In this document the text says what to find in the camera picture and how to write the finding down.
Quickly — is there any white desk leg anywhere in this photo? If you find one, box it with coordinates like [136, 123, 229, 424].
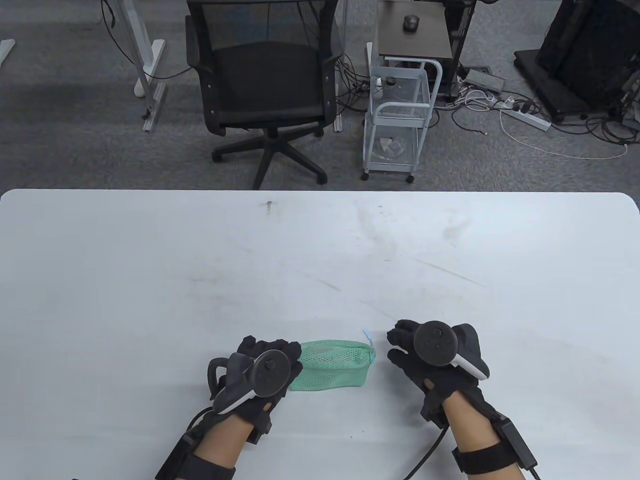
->
[107, 0, 167, 98]

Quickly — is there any black wrist box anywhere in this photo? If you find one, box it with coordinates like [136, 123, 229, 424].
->
[492, 420, 540, 471]
[154, 435, 201, 480]

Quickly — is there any gray right hand controller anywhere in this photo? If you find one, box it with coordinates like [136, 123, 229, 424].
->
[413, 321, 491, 380]

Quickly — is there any green mesh toiletry bag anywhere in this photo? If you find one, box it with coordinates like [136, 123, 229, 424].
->
[289, 330, 377, 392]

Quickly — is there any person's left hand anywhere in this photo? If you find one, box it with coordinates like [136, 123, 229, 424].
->
[220, 336, 304, 445]

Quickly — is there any aluminium post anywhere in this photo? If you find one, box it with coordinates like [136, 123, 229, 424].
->
[334, 0, 348, 133]

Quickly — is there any gray left hand controller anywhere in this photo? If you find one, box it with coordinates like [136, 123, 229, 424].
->
[207, 350, 292, 415]

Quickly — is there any gray hand controller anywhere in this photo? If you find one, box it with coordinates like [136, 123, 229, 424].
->
[207, 350, 292, 415]
[413, 321, 491, 380]

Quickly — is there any black left wrist box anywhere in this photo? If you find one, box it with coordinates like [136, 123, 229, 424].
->
[154, 435, 201, 480]

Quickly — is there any black left forearm strap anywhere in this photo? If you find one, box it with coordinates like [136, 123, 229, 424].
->
[175, 452, 237, 480]

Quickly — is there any gray adapter box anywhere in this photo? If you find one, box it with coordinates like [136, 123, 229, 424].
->
[464, 69, 505, 93]

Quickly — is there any dark side table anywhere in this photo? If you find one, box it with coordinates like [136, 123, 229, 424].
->
[376, 0, 476, 101]

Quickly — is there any black left glove cable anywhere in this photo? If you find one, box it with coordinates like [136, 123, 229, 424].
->
[186, 406, 216, 436]

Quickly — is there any black forearm strap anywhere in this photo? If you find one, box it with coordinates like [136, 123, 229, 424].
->
[451, 442, 523, 475]
[175, 452, 237, 480]

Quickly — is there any crumpled clear plastic wrap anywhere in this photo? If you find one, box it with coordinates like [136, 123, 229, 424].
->
[377, 137, 409, 161]

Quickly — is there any aluminium floor profile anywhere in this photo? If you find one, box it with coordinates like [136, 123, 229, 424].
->
[142, 80, 169, 133]

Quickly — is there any black equipment cart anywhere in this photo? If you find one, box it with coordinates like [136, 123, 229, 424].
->
[514, 0, 640, 125]

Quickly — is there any white rolling wire cart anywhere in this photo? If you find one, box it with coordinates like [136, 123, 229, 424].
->
[362, 42, 444, 184]

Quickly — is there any black glove cable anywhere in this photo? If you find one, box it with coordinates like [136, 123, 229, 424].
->
[402, 425, 448, 480]
[186, 406, 216, 436]

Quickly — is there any black right forearm strap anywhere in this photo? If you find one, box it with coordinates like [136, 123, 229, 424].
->
[451, 442, 523, 475]

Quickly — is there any person's right forearm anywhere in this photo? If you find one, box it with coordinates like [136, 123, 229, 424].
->
[442, 395, 511, 480]

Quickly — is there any black right wrist box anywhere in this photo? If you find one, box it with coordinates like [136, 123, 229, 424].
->
[492, 420, 540, 471]

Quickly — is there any white power strip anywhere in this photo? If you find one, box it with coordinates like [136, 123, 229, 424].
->
[492, 97, 552, 132]

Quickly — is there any white floor cable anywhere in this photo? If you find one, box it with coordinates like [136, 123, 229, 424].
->
[500, 107, 629, 161]

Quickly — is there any black mesh office chair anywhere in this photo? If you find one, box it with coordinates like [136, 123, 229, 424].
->
[185, 0, 346, 191]

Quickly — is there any person's right hand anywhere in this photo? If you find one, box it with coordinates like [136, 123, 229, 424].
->
[386, 320, 501, 430]

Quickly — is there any black right glove cable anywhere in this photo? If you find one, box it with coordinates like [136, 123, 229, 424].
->
[402, 425, 448, 480]

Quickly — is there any person's left forearm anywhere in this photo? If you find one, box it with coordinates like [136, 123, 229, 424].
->
[192, 417, 253, 480]

